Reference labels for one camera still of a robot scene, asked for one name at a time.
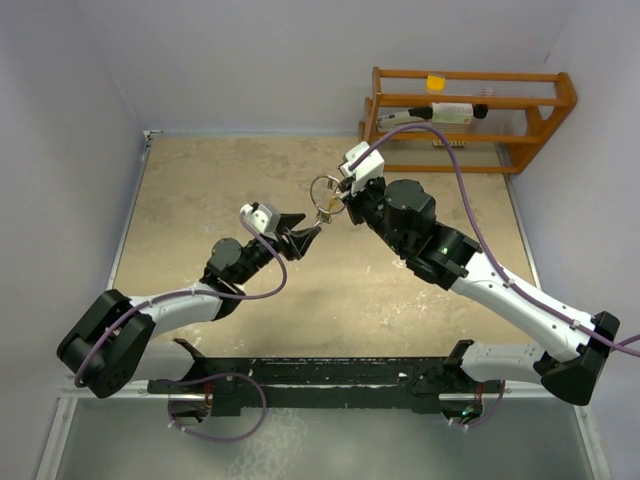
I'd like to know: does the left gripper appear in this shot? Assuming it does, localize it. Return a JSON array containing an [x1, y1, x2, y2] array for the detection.
[[234, 214, 318, 285]]

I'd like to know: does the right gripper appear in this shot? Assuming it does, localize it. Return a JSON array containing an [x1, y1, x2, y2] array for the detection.
[[339, 173, 409, 256]]

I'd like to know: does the large metal keyring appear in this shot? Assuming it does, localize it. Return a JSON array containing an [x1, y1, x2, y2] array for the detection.
[[308, 173, 347, 215]]

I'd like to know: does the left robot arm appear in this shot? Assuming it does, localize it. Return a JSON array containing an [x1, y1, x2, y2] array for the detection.
[[56, 203, 322, 398]]

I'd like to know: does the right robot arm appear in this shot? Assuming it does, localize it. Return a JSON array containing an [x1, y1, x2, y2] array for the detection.
[[339, 177, 620, 406]]

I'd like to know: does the wooden shelf rack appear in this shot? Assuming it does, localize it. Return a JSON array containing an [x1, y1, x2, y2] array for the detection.
[[358, 67, 578, 174]]

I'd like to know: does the white stapler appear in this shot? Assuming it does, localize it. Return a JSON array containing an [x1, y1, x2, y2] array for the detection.
[[376, 106, 433, 132]]

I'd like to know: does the white green box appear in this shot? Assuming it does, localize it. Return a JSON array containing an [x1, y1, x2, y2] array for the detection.
[[431, 102, 474, 124]]

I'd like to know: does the small black object on shelf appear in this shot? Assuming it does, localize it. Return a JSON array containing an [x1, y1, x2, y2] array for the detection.
[[473, 104, 489, 119]]

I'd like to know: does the yellow sticky note block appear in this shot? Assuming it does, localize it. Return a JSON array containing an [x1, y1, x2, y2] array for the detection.
[[425, 74, 446, 94]]

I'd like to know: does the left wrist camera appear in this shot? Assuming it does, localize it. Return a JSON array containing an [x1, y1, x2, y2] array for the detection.
[[240, 203, 281, 238]]

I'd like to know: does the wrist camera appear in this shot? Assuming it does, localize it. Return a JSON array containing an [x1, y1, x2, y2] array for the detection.
[[240, 203, 281, 238], [338, 141, 385, 196]]

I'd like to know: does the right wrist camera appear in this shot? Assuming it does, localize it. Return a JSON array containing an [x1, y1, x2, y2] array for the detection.
[[338, 141, 385, 196]]

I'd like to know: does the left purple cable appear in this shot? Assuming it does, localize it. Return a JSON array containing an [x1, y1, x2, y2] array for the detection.
[[73, 212, 289, 389]]

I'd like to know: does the purple cable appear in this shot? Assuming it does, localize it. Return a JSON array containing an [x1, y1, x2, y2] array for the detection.
[[73, 212, 289, 389], [347, 123, 640, 359]]

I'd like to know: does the black mounting base rail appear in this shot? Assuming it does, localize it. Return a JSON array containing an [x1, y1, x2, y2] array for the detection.
[[149, 355, 503, 418]]

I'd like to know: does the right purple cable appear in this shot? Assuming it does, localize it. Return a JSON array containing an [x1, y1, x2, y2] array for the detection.
[[347, 123, 640, 359]]

